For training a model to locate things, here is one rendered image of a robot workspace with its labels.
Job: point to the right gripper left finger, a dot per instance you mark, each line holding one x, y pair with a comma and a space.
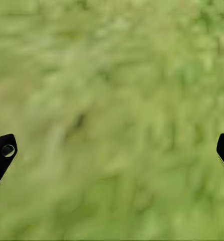
8, 150

